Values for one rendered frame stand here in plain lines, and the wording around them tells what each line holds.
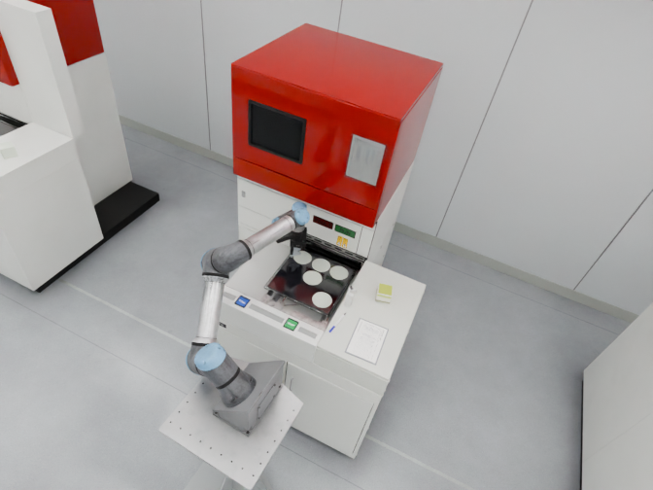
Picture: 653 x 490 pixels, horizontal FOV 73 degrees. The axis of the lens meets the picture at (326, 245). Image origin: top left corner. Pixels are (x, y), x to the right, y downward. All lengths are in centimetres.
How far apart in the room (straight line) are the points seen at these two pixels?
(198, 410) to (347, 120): 137
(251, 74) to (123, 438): 209
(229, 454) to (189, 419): 22
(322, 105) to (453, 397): 211
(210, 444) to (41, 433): 136
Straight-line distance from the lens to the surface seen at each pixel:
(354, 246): 237
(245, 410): 178
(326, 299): 225
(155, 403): 300
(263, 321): 207
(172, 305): 339
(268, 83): 207
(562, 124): 345
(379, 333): 210
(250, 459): 193
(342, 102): 193
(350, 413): 234
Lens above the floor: 263
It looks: 43 degrees down
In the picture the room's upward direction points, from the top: 10 degrees clockwise
